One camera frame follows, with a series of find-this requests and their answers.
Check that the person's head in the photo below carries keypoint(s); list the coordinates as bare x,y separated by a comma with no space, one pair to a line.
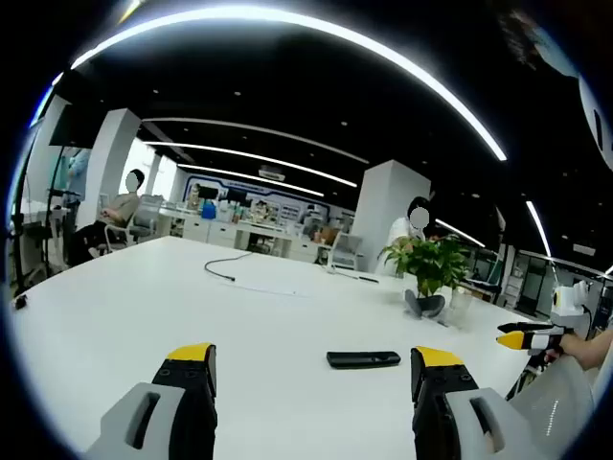
527,33

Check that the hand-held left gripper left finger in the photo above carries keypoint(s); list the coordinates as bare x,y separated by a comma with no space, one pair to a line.
187,407

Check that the black wall display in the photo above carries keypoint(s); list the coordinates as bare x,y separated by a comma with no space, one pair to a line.
72,124

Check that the black computer monitor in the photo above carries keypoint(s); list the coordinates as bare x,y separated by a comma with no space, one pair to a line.
237,195
207,192

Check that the small black object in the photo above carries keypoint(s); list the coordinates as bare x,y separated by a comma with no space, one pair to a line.
20,302

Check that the long curved ceiling light strip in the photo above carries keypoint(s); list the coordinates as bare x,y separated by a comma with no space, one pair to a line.
215,13

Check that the white mesh laundry bag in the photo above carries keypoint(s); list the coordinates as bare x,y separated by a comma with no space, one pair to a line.
560,412

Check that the white worn device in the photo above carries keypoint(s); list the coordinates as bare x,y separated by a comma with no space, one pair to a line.
598,124

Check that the thin black object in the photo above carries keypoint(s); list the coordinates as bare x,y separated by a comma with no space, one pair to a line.
369,278

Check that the clear glass cup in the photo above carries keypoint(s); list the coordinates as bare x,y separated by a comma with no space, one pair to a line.
460,306

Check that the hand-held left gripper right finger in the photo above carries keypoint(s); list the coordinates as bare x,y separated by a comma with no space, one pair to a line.
436,407

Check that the brown cardboard box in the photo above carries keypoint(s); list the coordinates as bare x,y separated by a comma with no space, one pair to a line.
324,235

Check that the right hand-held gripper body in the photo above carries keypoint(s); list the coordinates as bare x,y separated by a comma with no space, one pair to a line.
570,299

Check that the dark grey curved object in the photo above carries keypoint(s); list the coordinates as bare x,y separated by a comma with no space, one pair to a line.
424,304

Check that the black tripod stand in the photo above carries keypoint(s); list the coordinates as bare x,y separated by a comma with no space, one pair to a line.
19,249

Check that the green potted plant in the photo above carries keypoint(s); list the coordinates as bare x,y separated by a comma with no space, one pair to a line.
431,263

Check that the black remote control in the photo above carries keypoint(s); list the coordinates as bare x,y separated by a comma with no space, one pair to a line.
364,359

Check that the white office chair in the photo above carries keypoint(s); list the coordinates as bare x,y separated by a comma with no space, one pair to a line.
347,246
117,235

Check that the person's right hand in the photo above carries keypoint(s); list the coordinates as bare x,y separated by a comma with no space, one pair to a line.
567,350

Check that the blue container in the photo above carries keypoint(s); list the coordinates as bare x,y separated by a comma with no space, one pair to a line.
208,211

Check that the grey office chair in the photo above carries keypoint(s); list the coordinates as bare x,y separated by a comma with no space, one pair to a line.
146,218

